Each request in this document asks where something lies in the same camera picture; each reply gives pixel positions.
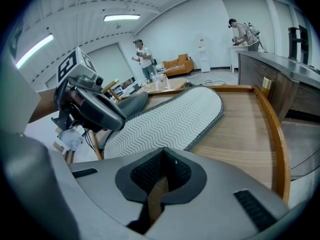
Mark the white low console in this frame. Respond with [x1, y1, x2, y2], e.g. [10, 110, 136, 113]
[111, 76, 138, 101]

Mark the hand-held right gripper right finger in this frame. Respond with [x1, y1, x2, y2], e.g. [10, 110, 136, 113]
[144, 148, 293, 237]

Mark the person's left hand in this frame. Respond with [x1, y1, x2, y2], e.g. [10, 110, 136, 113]
[67, 87, 85, 107]

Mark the white water dispenser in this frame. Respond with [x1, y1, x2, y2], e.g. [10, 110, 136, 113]
[197, 37, 211, 73]

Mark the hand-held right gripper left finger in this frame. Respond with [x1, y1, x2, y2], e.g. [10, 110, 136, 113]
[67, 147, 166, 235]

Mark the person's left forearm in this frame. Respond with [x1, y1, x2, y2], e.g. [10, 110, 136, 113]
[28, 87, 61, 124]

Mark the wooden tray cart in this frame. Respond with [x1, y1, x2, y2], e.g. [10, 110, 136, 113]
[89, 83, 292, 231]

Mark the oval wooden coffee table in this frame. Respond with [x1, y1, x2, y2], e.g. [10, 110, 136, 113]
[138, 77, 188, 95]

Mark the ceiling light panel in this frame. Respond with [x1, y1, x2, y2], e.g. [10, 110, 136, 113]
[15, 33, 55, 70]
[103, 13, 141, 22]

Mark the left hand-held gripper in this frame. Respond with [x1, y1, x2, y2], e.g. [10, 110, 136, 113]
[51, 46, 127, 132]

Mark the striped blanket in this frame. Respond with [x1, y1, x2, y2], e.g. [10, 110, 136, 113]
[162, 63, 186, 72]

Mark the dark vanity cabinet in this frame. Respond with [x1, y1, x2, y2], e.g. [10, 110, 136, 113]
[236, 50, 320, 125]

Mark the orange sofa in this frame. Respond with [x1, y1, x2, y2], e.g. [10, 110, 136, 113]
[161, 53, 195, 77]

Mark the white cabinet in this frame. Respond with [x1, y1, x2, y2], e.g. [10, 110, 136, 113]
[228, 45, 251, 74]

